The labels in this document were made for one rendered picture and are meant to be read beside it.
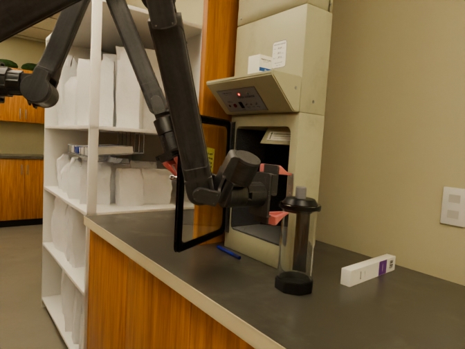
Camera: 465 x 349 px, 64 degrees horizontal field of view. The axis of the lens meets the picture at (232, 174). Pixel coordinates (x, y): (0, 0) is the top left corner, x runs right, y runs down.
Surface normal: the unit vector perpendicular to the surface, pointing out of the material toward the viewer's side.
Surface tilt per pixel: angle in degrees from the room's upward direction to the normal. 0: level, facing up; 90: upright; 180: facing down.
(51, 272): 90
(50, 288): 90
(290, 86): 90
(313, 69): 90
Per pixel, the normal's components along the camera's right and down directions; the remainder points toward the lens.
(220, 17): 0.60, 0.10
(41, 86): 0.16, -0.02
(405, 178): -0.79, 0.00
